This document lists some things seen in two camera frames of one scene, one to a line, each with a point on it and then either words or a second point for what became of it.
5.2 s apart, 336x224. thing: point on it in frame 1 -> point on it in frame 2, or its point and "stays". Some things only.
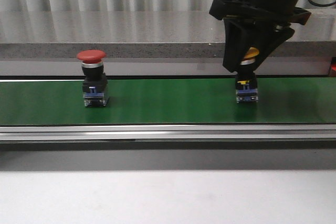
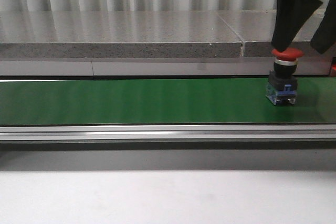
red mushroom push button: x=95 y=82 -> x=282 y=88
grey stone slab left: x=117 y=34 stays
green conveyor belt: x=163 y=102 stays
